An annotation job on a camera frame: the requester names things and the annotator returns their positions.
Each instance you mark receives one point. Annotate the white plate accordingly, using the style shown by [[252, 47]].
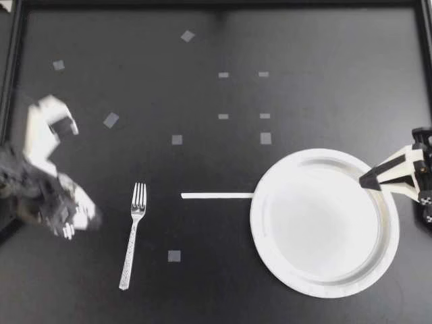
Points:
[[320, 229]]

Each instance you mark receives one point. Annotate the silver fork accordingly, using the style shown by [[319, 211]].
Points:
[[137, 209]]

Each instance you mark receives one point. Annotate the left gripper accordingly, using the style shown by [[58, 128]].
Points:
[[54, 206]]

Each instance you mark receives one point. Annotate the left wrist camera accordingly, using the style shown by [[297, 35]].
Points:
[[38, 135]]

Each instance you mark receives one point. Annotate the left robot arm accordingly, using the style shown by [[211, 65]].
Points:
[[13, 189]]

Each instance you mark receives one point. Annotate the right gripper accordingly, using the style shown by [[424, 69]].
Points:
[[427, 162]]

